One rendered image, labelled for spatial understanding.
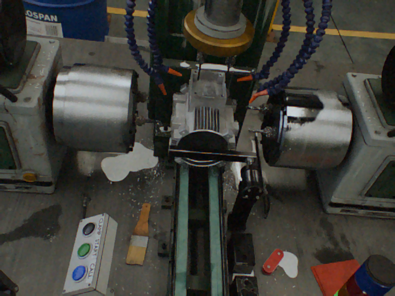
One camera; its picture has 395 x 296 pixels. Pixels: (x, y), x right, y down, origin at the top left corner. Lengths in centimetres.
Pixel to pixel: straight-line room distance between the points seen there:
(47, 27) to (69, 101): 158
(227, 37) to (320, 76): 100
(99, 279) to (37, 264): 37
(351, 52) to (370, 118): 264
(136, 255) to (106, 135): 35
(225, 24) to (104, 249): 59
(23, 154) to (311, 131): 79
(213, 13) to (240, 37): 9
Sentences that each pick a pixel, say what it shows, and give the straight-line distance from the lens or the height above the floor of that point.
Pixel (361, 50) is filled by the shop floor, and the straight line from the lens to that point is 393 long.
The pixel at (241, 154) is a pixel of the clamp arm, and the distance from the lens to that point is 117.
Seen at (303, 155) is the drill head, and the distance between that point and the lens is 120.
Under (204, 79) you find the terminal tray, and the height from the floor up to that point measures 112.
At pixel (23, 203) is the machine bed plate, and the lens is 134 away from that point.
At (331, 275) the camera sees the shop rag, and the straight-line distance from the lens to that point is 130.
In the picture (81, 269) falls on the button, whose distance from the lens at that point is 90.
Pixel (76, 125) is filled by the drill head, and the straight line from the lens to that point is 113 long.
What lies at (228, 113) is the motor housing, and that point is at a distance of 123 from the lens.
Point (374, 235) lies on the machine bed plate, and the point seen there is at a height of 80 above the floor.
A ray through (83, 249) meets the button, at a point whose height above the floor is 107.
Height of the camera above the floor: 188
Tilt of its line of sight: 47 degrees down
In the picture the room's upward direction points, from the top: 12 degrees clockwise
